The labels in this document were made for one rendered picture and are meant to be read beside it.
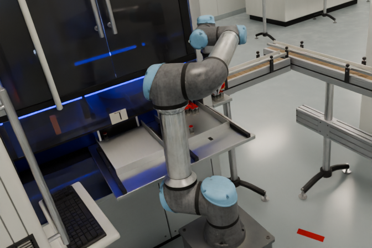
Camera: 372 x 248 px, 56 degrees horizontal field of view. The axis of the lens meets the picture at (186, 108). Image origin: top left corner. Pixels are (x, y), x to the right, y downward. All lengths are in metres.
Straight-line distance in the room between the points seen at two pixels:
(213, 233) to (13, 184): 0.67
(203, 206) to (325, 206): 1.52
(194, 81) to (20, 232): 0.72
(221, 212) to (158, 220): 1.04
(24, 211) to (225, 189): 0.64
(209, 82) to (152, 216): 1.28
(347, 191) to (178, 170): 1.77
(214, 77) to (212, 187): 0.38
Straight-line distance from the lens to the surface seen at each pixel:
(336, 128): 2.40
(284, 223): 2.49
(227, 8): 7.55
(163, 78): 1.05
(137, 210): 2.09
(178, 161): 1.17
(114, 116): 1.75
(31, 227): 1.27
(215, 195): 1.17
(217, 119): 1.84
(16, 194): 1.20
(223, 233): 1.27
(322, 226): 2.49
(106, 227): 1.48
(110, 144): 1.82
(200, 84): 1.02
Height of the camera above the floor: 1.80
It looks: 27 degrees down
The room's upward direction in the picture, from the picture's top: 10 degrees counter-clockwise
